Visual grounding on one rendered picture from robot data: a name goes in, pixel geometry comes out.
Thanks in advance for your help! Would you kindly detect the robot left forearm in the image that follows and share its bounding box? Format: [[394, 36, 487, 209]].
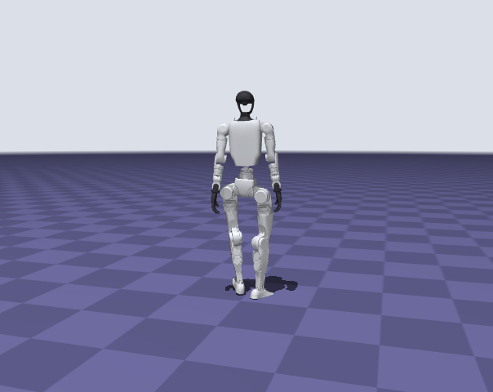
[[211, 154, 224, 190]]

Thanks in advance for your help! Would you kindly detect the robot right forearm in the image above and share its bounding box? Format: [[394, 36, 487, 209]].
[[269, 152, 281, 189]]

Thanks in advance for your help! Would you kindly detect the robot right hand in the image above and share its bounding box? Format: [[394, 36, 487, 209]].
[[273, 183, 282, 212]]

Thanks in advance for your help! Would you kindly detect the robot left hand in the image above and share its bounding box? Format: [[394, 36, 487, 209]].
[[211, 184, 220, 214]]

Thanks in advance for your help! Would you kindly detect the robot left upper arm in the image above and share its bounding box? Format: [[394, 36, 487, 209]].
[[216, 123, 229, 164]]

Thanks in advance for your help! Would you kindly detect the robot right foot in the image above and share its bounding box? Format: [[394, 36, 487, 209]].
[[250, 288, 273, 299]]

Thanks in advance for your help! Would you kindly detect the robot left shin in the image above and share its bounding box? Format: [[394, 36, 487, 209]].
[[229, 233, 242, 284]]

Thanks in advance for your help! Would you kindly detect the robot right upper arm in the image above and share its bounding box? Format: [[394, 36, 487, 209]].
[[260, 122, 276, 163]]

